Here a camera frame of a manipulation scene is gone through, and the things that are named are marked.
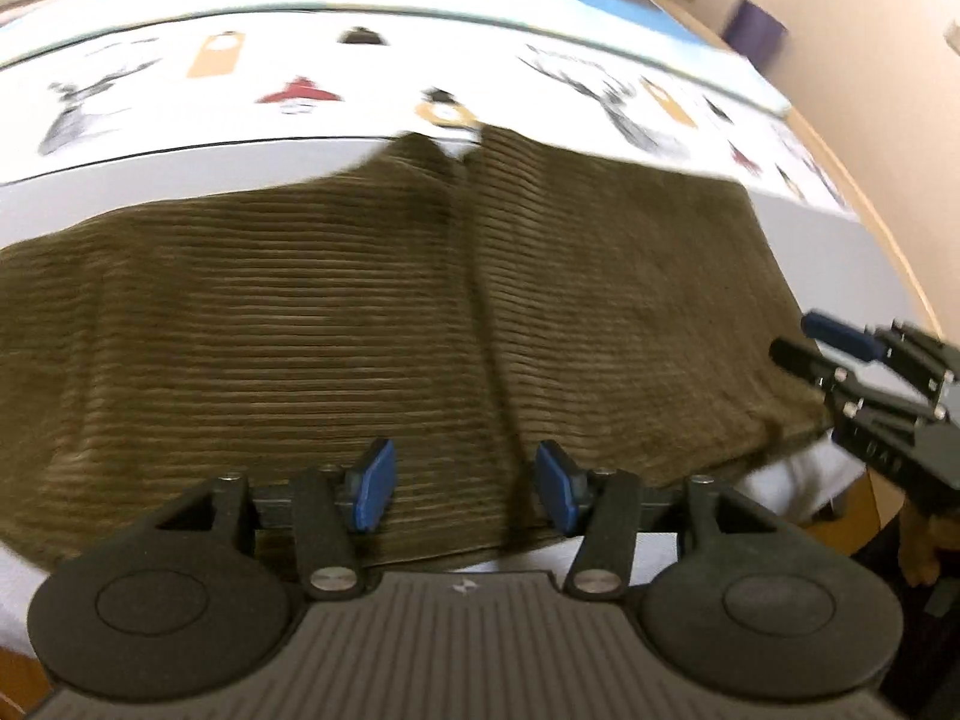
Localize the wooden bed frame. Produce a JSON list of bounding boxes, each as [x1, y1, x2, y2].
[[659, 0, 947, 556]]

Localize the printed deer bed sheet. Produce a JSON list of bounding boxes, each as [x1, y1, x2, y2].
[[0, 0, 925, 662]]

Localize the purple bin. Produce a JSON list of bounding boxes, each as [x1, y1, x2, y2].
[[721, 0, 789, 73]]

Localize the olive corduroy pants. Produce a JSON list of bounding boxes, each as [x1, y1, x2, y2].
[[2, 127, 827, 569]]

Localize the right hand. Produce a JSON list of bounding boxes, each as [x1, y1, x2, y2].
[[898, 499, 960, 587]]

